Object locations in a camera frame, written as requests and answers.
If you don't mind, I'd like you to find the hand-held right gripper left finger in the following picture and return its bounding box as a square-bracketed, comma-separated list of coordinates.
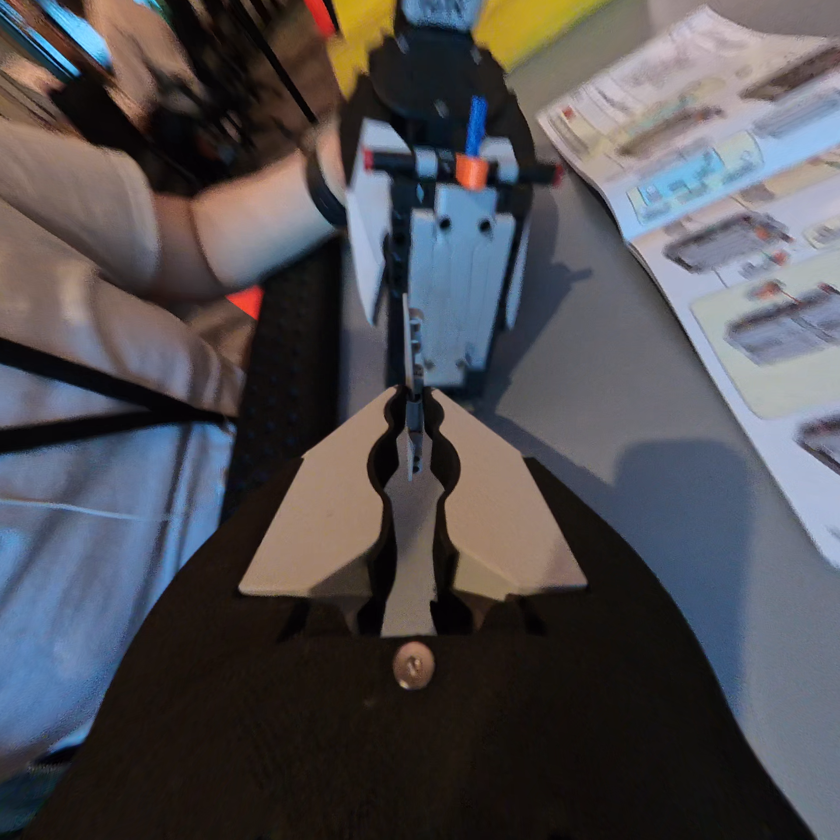
[239, 386, 403, 636]

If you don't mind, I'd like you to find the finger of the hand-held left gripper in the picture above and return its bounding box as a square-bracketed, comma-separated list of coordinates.
[503, 215, 534, 330]
[344, 120, 422, 327]

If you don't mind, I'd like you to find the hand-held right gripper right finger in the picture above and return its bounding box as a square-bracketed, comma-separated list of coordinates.
[422, 386, 589, 636]

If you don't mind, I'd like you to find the grey toy brick model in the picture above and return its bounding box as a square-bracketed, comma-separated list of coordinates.
[363, 95, 565, 401]

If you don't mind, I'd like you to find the thin grey brick beam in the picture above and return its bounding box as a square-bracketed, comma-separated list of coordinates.
[402, 292, 431, 483]

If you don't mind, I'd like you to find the grey desk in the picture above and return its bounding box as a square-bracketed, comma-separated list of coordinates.
[341, 0, 840, 840]

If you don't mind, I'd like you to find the black wristband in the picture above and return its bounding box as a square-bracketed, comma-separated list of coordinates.
[303, 134, 349, 229]

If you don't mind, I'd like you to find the yellow plastic bin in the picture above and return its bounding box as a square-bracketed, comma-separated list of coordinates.
[325, 0, 611, 99]

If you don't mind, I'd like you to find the black studded panel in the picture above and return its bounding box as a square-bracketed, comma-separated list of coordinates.
[220, 239, 345, 526]

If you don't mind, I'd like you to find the open instruction booklet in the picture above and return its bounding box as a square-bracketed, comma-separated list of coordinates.
[537, 5, 840, 568]

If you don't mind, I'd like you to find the person's white shirt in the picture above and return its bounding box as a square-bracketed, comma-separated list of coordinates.
[0, 121, 247, 775]

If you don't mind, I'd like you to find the thin white cord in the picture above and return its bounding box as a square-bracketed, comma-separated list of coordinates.
[0, 497, 227, 526]

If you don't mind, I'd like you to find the black shoulder strap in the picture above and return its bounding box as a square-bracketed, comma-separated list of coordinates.
[0, 338, 237, 454]

